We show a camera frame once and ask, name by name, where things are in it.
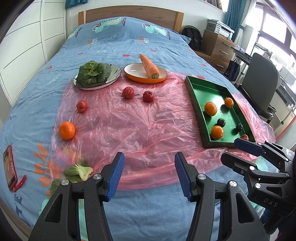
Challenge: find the small red apple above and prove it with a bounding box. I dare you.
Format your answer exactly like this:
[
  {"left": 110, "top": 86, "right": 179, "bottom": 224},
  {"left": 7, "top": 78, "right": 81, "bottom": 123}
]
[
  {"left": 240, "top": 134, "right": 249, "bottom": 141},
  {"left": 76, "top": 100, "right": 88, "bottom": 113}
]

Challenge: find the dark plum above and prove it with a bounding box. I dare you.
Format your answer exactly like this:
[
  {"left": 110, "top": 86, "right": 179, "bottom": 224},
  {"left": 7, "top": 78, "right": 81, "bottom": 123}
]
[
  {"left": 217, "top": 118, "right": 226, "bottom": 128},
  {"left": 235, "top": 123, "right": 243, "bottom": 132}
]

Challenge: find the orange with stem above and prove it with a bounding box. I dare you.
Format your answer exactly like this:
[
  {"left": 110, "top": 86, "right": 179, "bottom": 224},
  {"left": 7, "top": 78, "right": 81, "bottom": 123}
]
[
  {"left": 204, "top": 102, "right": 217, "bottom": 116},
  {"left": 210, "top": 125, "right": 224, "bottom": 140}
]

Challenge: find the mandarin orange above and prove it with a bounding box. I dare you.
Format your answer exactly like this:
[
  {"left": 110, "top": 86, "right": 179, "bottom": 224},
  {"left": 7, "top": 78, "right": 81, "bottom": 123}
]
[
  {"left": 59, "top": 121, "right": 76, "bottom": 141},
  {"left": 224, "top": 97, "right": 234, "bottom": 108}
]

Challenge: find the loose bok choy piece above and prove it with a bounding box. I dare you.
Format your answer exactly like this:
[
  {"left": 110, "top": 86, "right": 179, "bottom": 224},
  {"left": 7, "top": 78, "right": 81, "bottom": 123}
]
[{"left": 50, "top": 160, "right": 93, "bottom": 196}]

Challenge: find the green rectangular tray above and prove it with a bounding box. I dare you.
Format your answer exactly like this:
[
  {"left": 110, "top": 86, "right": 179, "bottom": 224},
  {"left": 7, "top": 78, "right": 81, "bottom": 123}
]
[{"left": 185, "top": 76, "right": 255, "bottom": 149}]

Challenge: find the grey office chair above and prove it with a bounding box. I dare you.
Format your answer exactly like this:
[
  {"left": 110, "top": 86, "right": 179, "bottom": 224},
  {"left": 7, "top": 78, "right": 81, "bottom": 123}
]
[{"left": 238, "top": 52, "right": 282, "bottom": 124}]

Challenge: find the dark blue tote bag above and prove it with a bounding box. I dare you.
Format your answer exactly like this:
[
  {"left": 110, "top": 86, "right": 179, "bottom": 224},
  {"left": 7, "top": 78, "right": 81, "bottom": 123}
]
[{"left": 224, "top": 58, "right": 241, "bottom": 82}]

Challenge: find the pink plastic sheet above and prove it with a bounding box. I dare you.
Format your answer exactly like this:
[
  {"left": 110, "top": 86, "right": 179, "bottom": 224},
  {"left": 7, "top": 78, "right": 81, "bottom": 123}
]
[{"left": 51, "top": 70, "right": 276, "bottom": 190}]

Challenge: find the red smartphone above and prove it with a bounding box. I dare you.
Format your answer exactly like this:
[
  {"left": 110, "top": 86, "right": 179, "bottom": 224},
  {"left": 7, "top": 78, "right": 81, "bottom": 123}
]
[{"left": 3, "top": 145, "right": 27, "bottom": 192}]

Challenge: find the wooden drawer cabinet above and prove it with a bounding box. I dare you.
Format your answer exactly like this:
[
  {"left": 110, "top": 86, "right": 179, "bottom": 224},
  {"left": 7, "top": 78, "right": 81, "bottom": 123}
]
[{"left": 194, "top": 30, "right": 236, "bottom": 74}]

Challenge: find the green bok choy on plate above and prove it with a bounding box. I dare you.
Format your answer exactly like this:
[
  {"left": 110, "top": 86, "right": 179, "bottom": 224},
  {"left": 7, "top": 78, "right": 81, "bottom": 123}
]
[{"left": 76, "top": 61, "right": 111, "bottom": 87}]

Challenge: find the silver metal plate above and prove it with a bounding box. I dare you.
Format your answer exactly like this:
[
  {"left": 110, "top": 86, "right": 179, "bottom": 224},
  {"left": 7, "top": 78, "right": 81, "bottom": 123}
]
[{"left": 73, "top": 64, "right": 121, "bottom": 91}]

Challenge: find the orange rimmed white plate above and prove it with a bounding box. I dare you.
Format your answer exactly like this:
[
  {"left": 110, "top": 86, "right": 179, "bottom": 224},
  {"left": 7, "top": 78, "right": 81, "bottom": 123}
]
[{"left": 123, "top": 63, "right": 168, "bottom": 84}]

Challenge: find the white printer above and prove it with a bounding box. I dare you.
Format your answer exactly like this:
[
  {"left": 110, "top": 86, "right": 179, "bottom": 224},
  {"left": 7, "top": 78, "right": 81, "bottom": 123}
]
[{"left": 206, "top": 19, "right": 235, "bottom": 40}]

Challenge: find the orange carrot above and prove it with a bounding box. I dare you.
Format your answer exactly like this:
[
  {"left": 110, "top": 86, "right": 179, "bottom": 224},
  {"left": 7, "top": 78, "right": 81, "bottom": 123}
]
[{"left": 139, "top": 54, "right": 159, "bottom": 79}]

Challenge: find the blue patterned bedsheet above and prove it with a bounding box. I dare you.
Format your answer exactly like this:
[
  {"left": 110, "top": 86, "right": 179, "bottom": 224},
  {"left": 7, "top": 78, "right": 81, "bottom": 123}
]
[{"left": 0, "top": 16, "right": 278, "bottom": 241}]

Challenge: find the black backpack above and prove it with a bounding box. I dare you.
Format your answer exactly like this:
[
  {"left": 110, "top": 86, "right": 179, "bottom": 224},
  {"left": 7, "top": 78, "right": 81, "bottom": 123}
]
[{"left": 182, "top": 25, "right": 202, "bottom": 51}]

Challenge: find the teal curtain right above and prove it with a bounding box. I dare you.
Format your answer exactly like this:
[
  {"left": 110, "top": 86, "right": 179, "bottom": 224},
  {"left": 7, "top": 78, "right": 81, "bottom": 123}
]
[{"left": 224, "top": 0, "right": 247, "bottom": 41}]

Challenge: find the teal curtain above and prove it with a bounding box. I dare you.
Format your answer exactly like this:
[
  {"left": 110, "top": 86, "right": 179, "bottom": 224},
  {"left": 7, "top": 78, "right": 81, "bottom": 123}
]
[
  {"left": 224, "top": 0, "right": 247, "bottom": 41},
  {"left": 65, "top": 0, "right": 88, "bottom": 9}
]

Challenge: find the wooden headboard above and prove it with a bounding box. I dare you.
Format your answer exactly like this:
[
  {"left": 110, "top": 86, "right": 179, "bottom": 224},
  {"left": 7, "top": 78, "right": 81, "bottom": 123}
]
[{"left": 78, "top": 6, "right": 184, "bottom": 33}]

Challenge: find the white wardrobe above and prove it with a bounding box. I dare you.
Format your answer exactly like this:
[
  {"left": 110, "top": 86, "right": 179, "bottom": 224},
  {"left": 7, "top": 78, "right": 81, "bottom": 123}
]
[{"left": 1, "top": 0, "right": 66, "bottom": 105}]

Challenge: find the teal curtain left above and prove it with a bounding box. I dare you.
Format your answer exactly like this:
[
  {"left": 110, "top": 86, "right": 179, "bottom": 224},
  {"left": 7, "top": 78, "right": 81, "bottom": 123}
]
[{"left": 65, "top": 0, "right": 88, "bottom": 9}]

